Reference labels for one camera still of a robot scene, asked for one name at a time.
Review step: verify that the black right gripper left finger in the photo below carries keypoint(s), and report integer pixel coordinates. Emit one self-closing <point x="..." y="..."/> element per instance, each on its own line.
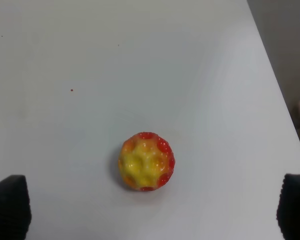
<point x="15" y="209"/>

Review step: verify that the red yellow dimpled ball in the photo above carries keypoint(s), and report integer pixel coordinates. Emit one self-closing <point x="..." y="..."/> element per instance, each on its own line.
<point x="146" y="162"/>

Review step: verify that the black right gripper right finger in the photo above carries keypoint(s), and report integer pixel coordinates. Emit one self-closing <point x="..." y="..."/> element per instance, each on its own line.
<point x="288" y="211"/>

